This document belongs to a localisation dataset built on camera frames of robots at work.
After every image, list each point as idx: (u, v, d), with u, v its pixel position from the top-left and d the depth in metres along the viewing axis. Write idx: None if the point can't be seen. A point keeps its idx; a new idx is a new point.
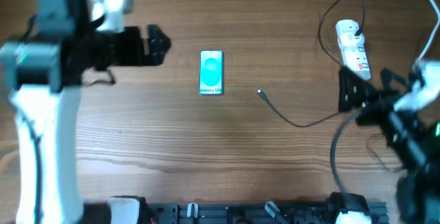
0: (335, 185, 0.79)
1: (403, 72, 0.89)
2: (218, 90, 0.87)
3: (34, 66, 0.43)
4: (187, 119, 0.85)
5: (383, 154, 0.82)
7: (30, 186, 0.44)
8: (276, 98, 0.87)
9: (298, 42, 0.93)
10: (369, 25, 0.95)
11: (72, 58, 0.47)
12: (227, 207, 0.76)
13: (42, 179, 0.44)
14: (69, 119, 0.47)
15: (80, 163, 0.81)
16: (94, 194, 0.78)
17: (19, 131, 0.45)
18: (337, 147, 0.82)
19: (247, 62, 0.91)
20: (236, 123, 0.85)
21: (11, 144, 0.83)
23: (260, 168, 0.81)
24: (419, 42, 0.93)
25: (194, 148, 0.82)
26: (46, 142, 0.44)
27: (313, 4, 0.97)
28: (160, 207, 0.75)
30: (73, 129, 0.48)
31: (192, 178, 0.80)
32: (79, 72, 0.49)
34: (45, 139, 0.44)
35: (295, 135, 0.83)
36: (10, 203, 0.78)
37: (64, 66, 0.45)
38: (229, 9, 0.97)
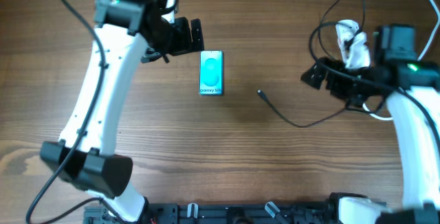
0: (334, 185, 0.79)
1: None
2: (218, 90, 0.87)
3: (123, 10, 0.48)
4: (187, 119, 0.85)
5: (382, 154, 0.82)
7: (86, 104, 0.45)
8: (275, 98, 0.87)
9: (298, 42, 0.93)
10: (369, 25, 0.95)
11: (148, 20, 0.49)
12: (227, 207, 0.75)
13: (99, 99, 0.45)
14: (130, 64, 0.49)
15: None
16: None
17: (91, 56, 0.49)
18: (337, 148, 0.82)
19: (247, 62, 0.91)
20: (236, 123, 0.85)
21: (11, 144, 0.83)
23: (260, 168, 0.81)
24: (419, 43, 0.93)
25: (195, 148, 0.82)
26: (113, 75, 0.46)
27: (313, 4, 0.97)
28: (160, 207, 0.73)
30: (131, 75, 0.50)
31: (192, 178, 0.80)
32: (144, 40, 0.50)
34: (112, 71, 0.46)
35: (295, 135, 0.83)
36: (11, 203, 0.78)
37: (143, 20, 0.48)
38: (229, 9, 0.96)
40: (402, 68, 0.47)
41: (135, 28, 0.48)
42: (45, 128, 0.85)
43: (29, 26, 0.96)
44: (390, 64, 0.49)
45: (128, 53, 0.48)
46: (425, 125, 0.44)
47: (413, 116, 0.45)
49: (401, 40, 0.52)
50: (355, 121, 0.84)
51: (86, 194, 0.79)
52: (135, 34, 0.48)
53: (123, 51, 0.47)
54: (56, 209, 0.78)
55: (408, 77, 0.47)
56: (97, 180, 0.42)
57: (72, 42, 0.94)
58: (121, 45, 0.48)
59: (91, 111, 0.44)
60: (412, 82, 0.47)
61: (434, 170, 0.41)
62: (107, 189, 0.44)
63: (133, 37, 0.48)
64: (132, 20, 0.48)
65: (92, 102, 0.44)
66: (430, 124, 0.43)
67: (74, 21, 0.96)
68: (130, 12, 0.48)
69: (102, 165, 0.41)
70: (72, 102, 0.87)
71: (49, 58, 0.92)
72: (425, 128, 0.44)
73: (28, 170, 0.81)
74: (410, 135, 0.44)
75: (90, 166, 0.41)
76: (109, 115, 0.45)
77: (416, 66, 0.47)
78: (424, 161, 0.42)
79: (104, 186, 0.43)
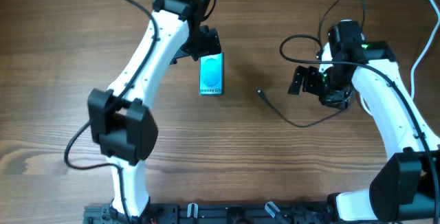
0: (334, 185, 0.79)
1: (403, 72, 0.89)
2: (218, 91, 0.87)
3: (177, 3, 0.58)
4: (187, 119, 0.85)
5: (382, 154, 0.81)
7: (137, 64, 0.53)
8: (275, 99, 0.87)
9: (298, 42, 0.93)
10: (369, 25, 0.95)
11: (195, 16, 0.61)
12: (227, 207, 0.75)
13: (148, 64, 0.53)
14: (174, 45, 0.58)
15: (81, 163, 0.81)
16: (95, 195, 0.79)
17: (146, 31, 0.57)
18: (337, 148, 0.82)
19: (247, 62, 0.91)
20: (235, 123, 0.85)
21: (11, 144, 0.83)
23: (260, 168, 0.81)
24: (419, 42, 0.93)
25: (195, 148, 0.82)
26: (161, 47, 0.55)
27: (313, 4, 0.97)
28: (160, 207, 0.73)
30: (170, 56, 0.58)
31: (192, 177, 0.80)
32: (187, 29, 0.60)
34: (161, 44, 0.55)
35: (295, 135, 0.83)
36: (11, 203, 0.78)
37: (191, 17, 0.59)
38: (229, 9, 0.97)
40: (356, 48, 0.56)
41: (184, 16, 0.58)
42: (45, 128, 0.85)
43: (29, 26, 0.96)
44: (346, 48, 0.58)
45: (175, 34, 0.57)
46: (387, 86, 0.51)
47: (379, 90, 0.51)
49: (352, 32, 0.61)
50: (355, 121, 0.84)
51: (86, 194, 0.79)
52: (183, 23, 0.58)
53: (172, 30, 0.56)
54: (55, 209, 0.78)
55: (361, 53, 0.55)
56: (133, 128, 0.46)
57: (72, 42, 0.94)
58: (170, 26, 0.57)
59: (140, 70, 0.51)
60: (368, 58, 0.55)
61: (405, 120, 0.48)
62: (137, 143, 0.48)
63: (182, 23, 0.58)
64: (184, 12, 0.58)
65: (144, 62, 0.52)
66: (391, 85, 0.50)
67: (74, 21, 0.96)
68: (185, 7, 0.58)
69: (144, 112, 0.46)
70: (72, 102, 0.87)
71: (49, 58, 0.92)
72: (388, 88, 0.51)
73: (27, 170, 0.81)
74: (378, 97, 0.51)
75: (133, 111, 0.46)
76: (152, 78, 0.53)
77: (367, 45, 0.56)
78: (395, 115, 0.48)
79: (136, 137, 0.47)
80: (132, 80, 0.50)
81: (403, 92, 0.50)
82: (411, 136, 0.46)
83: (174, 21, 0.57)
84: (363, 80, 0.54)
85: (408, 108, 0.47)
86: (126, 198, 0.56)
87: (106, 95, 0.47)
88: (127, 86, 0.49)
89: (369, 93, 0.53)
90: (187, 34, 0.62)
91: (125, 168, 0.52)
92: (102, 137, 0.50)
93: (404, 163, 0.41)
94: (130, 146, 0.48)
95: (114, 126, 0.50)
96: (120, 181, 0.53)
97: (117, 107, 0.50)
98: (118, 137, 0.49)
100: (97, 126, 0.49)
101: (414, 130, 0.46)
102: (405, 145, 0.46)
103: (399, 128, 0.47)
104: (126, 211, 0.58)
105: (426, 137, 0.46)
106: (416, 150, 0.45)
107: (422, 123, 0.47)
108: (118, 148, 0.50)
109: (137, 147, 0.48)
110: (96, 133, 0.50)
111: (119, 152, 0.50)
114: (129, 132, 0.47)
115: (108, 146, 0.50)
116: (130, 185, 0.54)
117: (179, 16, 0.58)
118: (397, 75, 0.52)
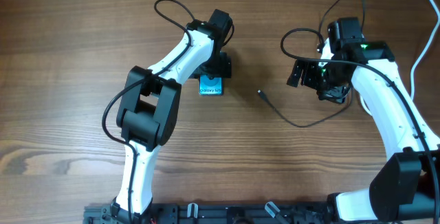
0: (334, 186, 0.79)
1: (403, 72, 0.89)
2: (218, 91, 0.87)
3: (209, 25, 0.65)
4: (187, 120, 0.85)
5: (382, 154, 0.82)
7: (172, 58, 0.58)
8: (275, 99, 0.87)
9: (298, 42, 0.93)
10: (369, 25, 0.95)
11: (218, 40, 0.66)
12: (227, 207, 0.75)
13: (181, 60, 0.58)
14: (201, 57, 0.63)
15: (80, 163, 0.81)
16: (95, 195, 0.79)
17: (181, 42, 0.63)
18: (337, 148, 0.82)
19: (247, 62, 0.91)
20: (236, 123, 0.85)
21: (10, 144, 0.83)
23: (260, 168, 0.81)
24: (419, 43, 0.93)
25: (194, 148, 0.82)
26: (194, 51, 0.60)
27: (313, 4, 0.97)
28: (160, 207, 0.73)
30: (194, 66, 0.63)
31: (192, 177, 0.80)
32: (212, 47, 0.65)
34: (194, 49, 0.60)
35: (295, 135, 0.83)
36: (11, 203, 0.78)
37: (217, 38, 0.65)
38: (229, 10, 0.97)
40: (355, 48, 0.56)
41: (212, 36, 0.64)
42: (45, 128, 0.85)
43: (29, 26, 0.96)
44: (346, 47, 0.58)
45: (205, 45, 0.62)
46: (386, 86, 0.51)
47: (379, 89, 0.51)
49: (352, 29, 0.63)
50: (355, 121, 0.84)
51: (86, 194, 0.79)
52: (212, 40, 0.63)
53: (203, 41, 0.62)
54: (55, 209, 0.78)
55: (361, 54, 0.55)
56: (163, 103, 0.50)
57: (72, 42, 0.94)
58: (202, 38, 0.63)
59: (175, 61, 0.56)
60: (367, 58, 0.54)
61: (405, 121, 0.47)
62: (163, 120, 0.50)
63: (210, 39, 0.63)
64: (212, 31, 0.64)
65: (177, 60, 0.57)
66: (390, 84, 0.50)
67: (74, 22, 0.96)
68: (214, 29, 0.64)
69: (177, 88, 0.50)
70: (72, 102, 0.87)
71: (49, 58, 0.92)
72: (387, 89, 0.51)
73: (27, 170, 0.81)
74: (377, 97, 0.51)
75: (168, 86, 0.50)
76: (183, 72, 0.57)
77: (366, 45, 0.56)
78: (395, 116, 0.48)
79: (165, 113, 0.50)
80: (168, 65, 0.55)
81: (403, 92, 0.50)
82: (410, 136, 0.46)
83: (204, 35, 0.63)
84: (361, 80, 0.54)
85: (407, 107, 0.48)
86: (134, 191, 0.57)
87: (146, 71, 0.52)
88: (163, 69, 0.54)
89: (368, 93, 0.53)
90: (210, 53, 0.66)
91: (141, 154, 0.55)
92: (128, 115, 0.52)
93: (403, 163, 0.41)
94: (155, 124, 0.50)
95: (143, 106, 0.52)
96: (133, 165, 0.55)
97: (149, 88, 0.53)
98: (144, 115, 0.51)
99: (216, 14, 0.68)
100: (128, 100, 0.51)
101: (414, 129, 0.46)
102: (405, 145, 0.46)
103: (399, 128, 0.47)
104: (130, 206, 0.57)
105: (425, 137, 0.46)
106: (416, 150, 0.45)
107: (422, 122, 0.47)
108: (139, 129, 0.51)
109: (161, 126, 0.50)
110: (125, 110, 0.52)
111: (140, 134, 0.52)
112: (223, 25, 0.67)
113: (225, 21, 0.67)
114: (160, 106, 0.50)
115: (131, 126, 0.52)
116: (141, 172, 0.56)
117: (209, 34, 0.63)
118: (397, 75, 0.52)
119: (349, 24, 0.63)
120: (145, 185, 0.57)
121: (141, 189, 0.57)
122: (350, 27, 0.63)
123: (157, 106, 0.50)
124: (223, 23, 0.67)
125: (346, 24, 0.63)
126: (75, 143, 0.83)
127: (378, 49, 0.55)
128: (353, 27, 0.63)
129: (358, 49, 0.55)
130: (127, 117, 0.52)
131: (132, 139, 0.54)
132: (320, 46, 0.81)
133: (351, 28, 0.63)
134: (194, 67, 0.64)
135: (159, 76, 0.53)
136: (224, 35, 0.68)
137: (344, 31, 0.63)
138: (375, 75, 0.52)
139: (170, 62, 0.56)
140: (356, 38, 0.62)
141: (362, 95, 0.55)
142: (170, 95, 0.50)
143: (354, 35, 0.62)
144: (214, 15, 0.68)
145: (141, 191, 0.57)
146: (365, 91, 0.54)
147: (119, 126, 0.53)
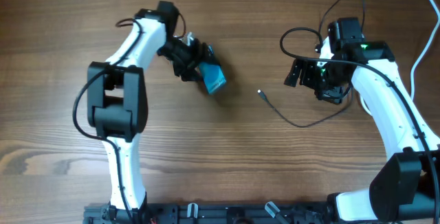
0: (334, 186, 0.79)
1: (403, 72, 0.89)
2: (221, 80, 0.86)
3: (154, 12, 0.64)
4: (187, 120, 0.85)
5: (382, 154, 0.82)
7: (126, 46, 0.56)
8: (275, 99, 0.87)
9: (298, 42, 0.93)
10: (369, 25, 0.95)
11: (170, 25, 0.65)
12: (227, 207, 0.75)
13: (137, 46, 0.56)
14: (155, 40, 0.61)
15: (80, 163, 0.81)
16: (95, 195, 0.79)
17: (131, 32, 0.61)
18: (337, 148, 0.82)
19: (247, 62, 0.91)
20: (235, 123, 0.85)
21: (11, 144, 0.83)
23: (260, 168, 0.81)
24: (419, 43, 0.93)
25: (194, 148, 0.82)
26: (148, 36, 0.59)
27: (313, 4, 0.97)
28: (160, 207, 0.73)
30: (152, 51, 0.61)
31: (192, 178, 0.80)
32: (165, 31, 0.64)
34: (147, 35, 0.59)
35: (295, 135, 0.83)
36: (11, 203, 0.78)
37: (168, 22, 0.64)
38: (229, 9, 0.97)
40: (355, 48, 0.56)
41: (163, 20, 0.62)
42: (45, 128, 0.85)
43: (29, 26, 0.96)
44: (346, 48, 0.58)
45: (157, 29, 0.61)
46: (386, 86, 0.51)
47: (379, 89, 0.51)
49: (351, 29, 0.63)
50: (355, 121, 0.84)
51: (86, 194, 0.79)
52: (162, 23, 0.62)
53: (154, 27, 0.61)
54: (55, 209, 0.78)
55: (361, 53, 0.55)
56: (130, 91, 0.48)
57: (72, 42, 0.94)
58: (152, 23, 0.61)
59: (130, 49, 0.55)
60: (367, 58, 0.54)
61: (405, 121, 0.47)
62: (135, 107, 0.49)
63: (161, 24, 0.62)
64: (161, 16, 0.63)
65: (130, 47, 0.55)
66: (390, 84, 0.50)
67: (73, 21, 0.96)
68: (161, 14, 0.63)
69: (139, 72, 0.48)
70: (72, 102, 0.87)
71: (49, 58, 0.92)
72: (387, 88, 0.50)
73: (28, 170, 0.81)
74: (377, 97, 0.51)
75: (129, 72, 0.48)
76: (142, 58, 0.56)
77: (366, 45, 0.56)
78: (395, 117, 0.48)
79: (135, 99, 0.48)
80: (125, 53, 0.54)
81: (403, 92, 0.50)
82: (410, 136, 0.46)
83: (155, 20, 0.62)
84: (361, 80, 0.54)
85: (407, 107, 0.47)
86: (126, 187, 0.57)
87: (104, 64, 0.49)
88: (121, 58, 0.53)
89: (368, 91, 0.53)
90: (164, 38, 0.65)
91: (122, 149, 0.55)
92: (98, 111, 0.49)
93: (403, 163, 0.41)
94: (128, 113, 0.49)
95: (110, 99, 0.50)
96: (117, 161, 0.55)
97: (113, 81, 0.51)
98: (114, 108, 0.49)
99: (161, 3, 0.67)
100: (94, 95, 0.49)
101: (414, 129, 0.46)
102: (405, 144, 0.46)
103: (399, 128, 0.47)
104: (126, 203, 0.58)
105: (425, 137, 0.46)
106: (416, 150, 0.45)
107: (422, 122, 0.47)
108: (113, 122, 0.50)
109: (135, 113, 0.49)
110: (93, 106, 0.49)
111: (115, 127, 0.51)
112: (170, 11, 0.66)
113: (171, 7, 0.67)
114: (126, 95, 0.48)
115: (105, 122, 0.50)
116: (128, 165, 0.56)
117: (158, 18, 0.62)
118: (397, 74, 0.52)
119: (349, 23, 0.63)
120: (135, 178, 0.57)
121: (133, 184, 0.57)
122: (350, 27, 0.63)
123: (124, 95, 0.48)
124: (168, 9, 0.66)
125: (346, 23, 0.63)
126: (74, 143, 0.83)
127: (379, 49, 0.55)
128: (352, 26, 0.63)
129: (357, 49, 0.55)
130: (97, 113, 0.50)
131: (108, 135, 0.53)
132: (317, 46, 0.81)
133: (350, 27, 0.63)
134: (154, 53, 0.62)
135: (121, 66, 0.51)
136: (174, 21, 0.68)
137: (344, 31, 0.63)
138: (375, 75, 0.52)
139: (126, 51, 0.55)
140: (356, 38, 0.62)
141: (361, 94, 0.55)
142: (135, 80, 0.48)
143: (354, 34, 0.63)
144: (160, 5, 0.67)
145: (133, 185, 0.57)
146: (364, 91, 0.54)
147: (93, 125, 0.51)
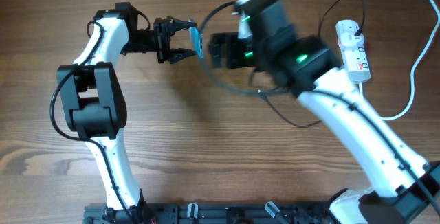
0: (335, 186, 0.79)
1: (403, 72, 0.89)
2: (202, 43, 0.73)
3: (113, 10, 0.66)
4: (186, 120, 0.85)
5: None
7: (91, 45, 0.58)
8: (275, 98, 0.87)
9: None
10: (369, 25, 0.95)
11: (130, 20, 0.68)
12: (227, 207, 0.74)
13: (102, 43, 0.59)
14: (118, 38, 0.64)
15: (80, 163, 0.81)
16: (95, 195, 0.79)
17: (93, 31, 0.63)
18: (337, 148, 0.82)
19: None
20: (236, 123, 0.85)
21: (11, 144, 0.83)
23: (260, 168, 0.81)
24: (418, 43, 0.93)
25: (194, 148, 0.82)
26: (111, 33, 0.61)
27: (313, 4, 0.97)
28: (160, 207, 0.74)
30: (117, 47, 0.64)
31: (192, 178, 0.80)
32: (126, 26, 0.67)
34: (110, 32, 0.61)
35: (295, 135, 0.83)
36: (11, 203, 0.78)
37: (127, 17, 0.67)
38: (229, 10, 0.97)
40: (290, 61, 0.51)
41: (122, 16, 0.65)
42: (45, 128, 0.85)
43: (29, 26, 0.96)
44: (276, 58, 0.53)
45: (117, 25, 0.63)
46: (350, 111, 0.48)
47: (342, 117, 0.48)
49: (274, 18, 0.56)
50: None
51: (85, 194, 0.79)
52: (122, 20, 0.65)
53: (113, 23, 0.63)
54: (55, 209, 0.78)
55: (298, 68, 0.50)
56: (104, 85, 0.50)
57: (72, 42, 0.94)
58: (112, 21, 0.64)
59: (97, 46, 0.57)
60: (308, 73, 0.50)
61: (383, 153, 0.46)
62: (111, 102, 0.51)
63: (120, 20, 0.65)
64: (120, 12, 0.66)
65: (96, 45, 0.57)
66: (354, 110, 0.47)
67: (74, 21, 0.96)
68: (120, 10, 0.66)
69: (108, 66, 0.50)
70: None
71: (49, 58, 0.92)
72: (351, 114, 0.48)
73: (28, 170, 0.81)
74: (346, 129, 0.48)
75: (99, 68, 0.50)
76: (108, 53, 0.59)
77: (304, 55, 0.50)
78: (372, 150, 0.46)
79: (109, 93, 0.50)
80: (91, 51, 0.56)
81: (368, 114, 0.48)
82: (397, 170, 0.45)
83: (113, 18, 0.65)
84: (315, 103, 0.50)
85: (383, 137, 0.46)
86: (119, 186, 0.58)
87: (72, 66, 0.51)
88: (89, 56, 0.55)
89: (331, 120, 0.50)
90: (127, 35, 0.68)
91: (108, 146, 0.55)
92: (76, 114, 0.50)
93: (405, 209, 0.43)
94: (106, 110, 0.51)
95: (84, 99, 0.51)
96: (106, 161, 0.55)
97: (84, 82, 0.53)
98: (91, 107, 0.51)
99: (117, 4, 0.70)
100: (69, 98, 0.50)
101: (397, 160, 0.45)
102: (394, 183, 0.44)
103: (381, 164, 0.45)
104: (122, 203, 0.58)
105: (410, 165, 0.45)
106: (410, 183, 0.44)
107: (399, 144, 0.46)
108: (94, 121, 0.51)
109: (112, 108, 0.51)
110: (70, 110, 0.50)
111: (96, 127, 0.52)
112: (128, 7, 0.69)
113: (128, 4, 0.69)
114: (100, 91, 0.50)
115: (86, 124, 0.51)
116: (117, 163, 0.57)
117: (117, 16, 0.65)
118: (352, 86, 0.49)
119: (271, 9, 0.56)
120: (126, 176, 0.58)
121: (125, 181, 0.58)
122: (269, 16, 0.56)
123: (99, 92, 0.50)
124: (125, 5, 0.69)
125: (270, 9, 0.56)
126: (74, 143, 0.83)
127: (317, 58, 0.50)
128: (272, 13, 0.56)
129: (295, 66, 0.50)
130: (76, 116, 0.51)
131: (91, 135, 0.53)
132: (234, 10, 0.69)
133: (271, 14, 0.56)
134: (120, 49, 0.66)
135: (88, 66, 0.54)
136: (133, 18, 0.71)
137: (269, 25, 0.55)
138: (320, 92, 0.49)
139: (92, 49, 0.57)
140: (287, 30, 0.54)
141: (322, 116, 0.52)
142: (106, 74, 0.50)
143: (278, 25, 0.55)
144: (116, 5, 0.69)
145: (126, 183, 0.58)
146: (324, 115, 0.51)
147: (73, 129, 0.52)
